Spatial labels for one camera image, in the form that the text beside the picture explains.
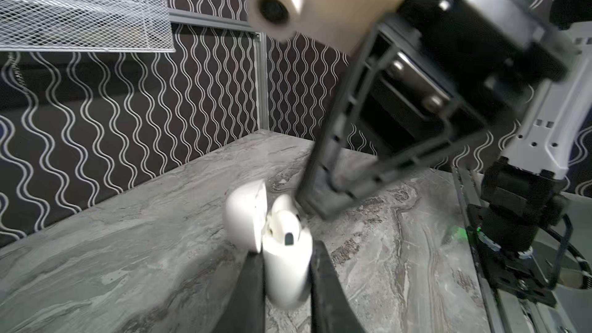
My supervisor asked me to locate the white wire mesh basket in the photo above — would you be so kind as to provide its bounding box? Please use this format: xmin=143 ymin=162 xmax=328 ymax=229
xmin=1 ymin=0 xmax=174 ymax=53

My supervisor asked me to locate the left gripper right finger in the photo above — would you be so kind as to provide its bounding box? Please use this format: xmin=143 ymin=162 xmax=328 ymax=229
xmin=309 ymin=240 xmax=365 ymax=333

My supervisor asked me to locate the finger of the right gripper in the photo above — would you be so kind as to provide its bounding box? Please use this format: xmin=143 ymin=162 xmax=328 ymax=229
xmin=336 ymin=101 xmax=489 ymax=180
xmin=295 ymin=27 xmax=398 ymax=220

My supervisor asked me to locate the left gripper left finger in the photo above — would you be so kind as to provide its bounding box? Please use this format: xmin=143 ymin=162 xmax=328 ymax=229
xmin=212 ymin=253 xmax=266 ymax=333

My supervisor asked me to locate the white round charging case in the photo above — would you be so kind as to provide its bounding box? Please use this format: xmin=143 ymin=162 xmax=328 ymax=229
xmin=223 ymin=180 xmax=313 ymax=309

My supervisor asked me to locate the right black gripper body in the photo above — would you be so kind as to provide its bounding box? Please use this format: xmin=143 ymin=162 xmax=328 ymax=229
xmin=364 ymin=0 xmax=579 ymax=158

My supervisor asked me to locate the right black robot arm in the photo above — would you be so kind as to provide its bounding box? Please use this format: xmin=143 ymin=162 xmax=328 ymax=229
xmin=296 ymin=0 xmax=591 ymax=252

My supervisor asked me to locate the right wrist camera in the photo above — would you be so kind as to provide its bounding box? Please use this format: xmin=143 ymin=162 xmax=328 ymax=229
xmin=246 ymin=0 xmax=404 ymax=55

